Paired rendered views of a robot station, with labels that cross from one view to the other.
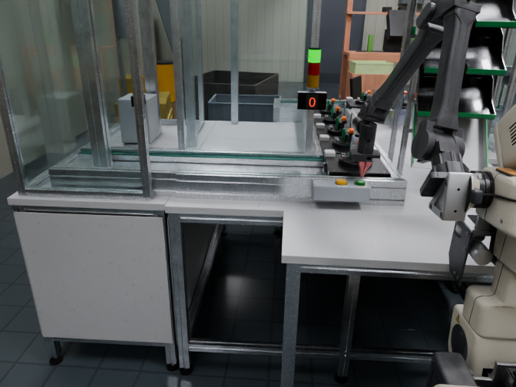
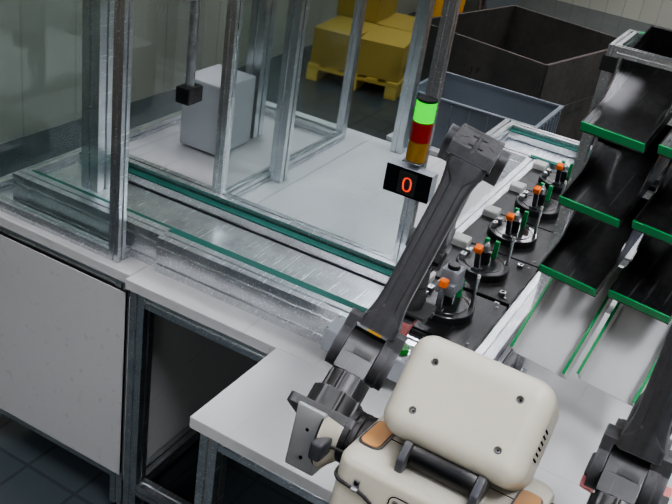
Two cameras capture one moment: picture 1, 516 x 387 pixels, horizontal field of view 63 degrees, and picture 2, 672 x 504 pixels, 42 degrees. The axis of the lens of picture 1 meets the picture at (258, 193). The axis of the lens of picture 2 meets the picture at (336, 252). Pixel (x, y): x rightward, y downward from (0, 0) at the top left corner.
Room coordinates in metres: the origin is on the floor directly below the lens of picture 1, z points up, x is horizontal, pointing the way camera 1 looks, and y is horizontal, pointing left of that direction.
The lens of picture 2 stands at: (-0.09, -0.82, 2.05)
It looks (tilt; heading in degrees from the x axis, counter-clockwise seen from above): 28 degrees down; 22
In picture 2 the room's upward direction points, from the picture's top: 9 degrees clockwise
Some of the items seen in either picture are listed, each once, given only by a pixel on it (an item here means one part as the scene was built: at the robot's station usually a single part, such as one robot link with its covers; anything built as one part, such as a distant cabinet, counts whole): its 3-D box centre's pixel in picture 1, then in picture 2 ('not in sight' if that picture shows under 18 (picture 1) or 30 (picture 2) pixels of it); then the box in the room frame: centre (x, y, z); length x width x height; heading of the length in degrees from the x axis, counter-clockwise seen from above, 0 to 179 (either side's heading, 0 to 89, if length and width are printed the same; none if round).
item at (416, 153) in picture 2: (312, 81); (417, 150); (1.81, -0.22, 1.29); 0.05 x 0.05 x 0.05
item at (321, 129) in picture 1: (341, 124); (515, 223); (2.18, -0.43, 1.01); 0.24 x 0.24 x 0.13; 87
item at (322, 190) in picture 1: (340, 190); (369, 349); (1.47, -0.31, 0.93); 0.21 x 0.07 x 0.06; 87
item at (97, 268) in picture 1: (147, 219); (188, 273); (2.19, 0.64, 0.43); 1.39 x 0.63 x 0.86; 177
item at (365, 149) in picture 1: (365, 147); (411, 296); (1.46, -0.38, 1.11); 0.10 x 0.07 x 0.07; 87
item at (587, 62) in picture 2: not in sight; (512, 95); (5.34, 0.34, 0.41); 1.19 x 0.98 x 0.82; 168
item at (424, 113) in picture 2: (314, 55); (425, 110); (1.81, -0.22, 1.39); 0.05 x 0.05 x 0.05
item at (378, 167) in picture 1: (355, 165); (443, 312); (1.68, -0.41, 0.96); 0.24 x 0.24 x 0.02; 87
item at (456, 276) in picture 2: (357, 141); (453, 275); (1.69, -0.41, 1.06); 0.08 x 0.04 x 0.07; 175
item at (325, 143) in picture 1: (347, 137); (485, 254); (1.94, -0.42, 1.01); 0.24 x 0.24 x 0.13; 87
